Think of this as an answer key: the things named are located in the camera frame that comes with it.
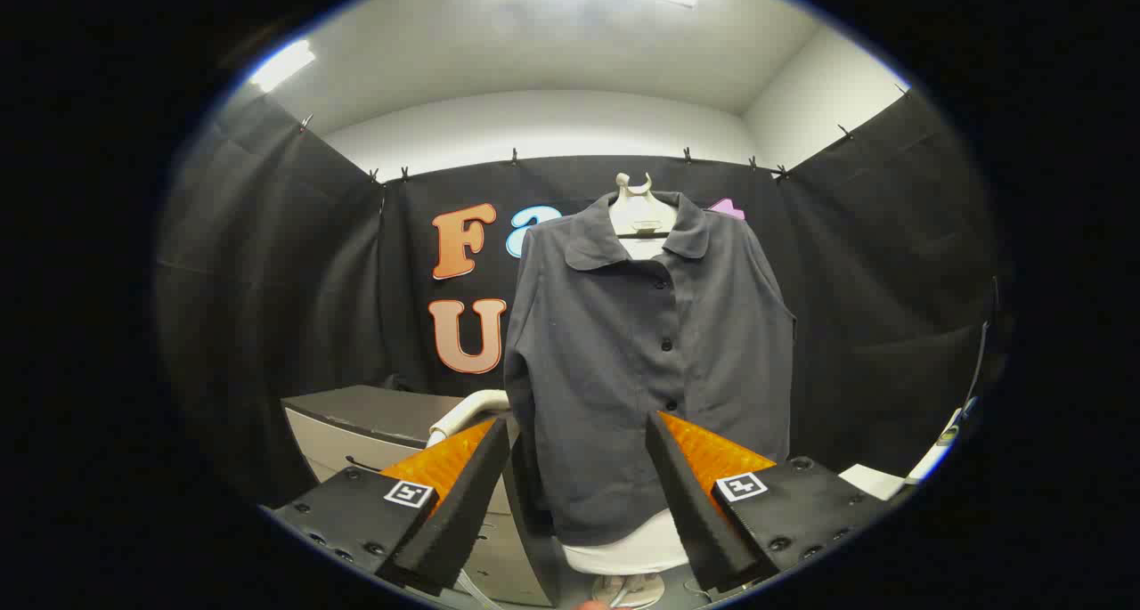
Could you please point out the white garment steamer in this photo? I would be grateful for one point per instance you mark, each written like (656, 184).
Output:
(468, 407)

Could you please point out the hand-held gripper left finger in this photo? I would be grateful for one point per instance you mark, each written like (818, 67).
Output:
(463, 503)

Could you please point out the white side shelf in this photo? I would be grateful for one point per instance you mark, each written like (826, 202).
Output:
(935, 454)

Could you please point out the small ceiling light panel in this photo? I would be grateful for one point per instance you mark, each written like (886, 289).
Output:
(283, 64)

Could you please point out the white mannequin torso stand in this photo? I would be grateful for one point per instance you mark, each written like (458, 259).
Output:
(637, 209)

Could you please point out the grey drawer cabinet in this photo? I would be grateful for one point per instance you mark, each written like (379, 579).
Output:
(338, 441)

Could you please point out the row of backdrop clips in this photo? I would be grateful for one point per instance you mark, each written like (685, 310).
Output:
(687, 155)

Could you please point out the thin grey pole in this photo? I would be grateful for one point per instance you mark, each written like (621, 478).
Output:
(982, 343)

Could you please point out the black backdrop cloth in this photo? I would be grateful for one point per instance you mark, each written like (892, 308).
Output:
(294, 280)

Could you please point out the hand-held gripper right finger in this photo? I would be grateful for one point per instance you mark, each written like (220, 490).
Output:
(690, 503)

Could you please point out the white flat table board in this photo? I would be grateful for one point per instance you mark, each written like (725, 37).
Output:
(873, 481)

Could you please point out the dark grey button shirt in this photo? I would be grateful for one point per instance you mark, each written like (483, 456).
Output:
(606, 343)

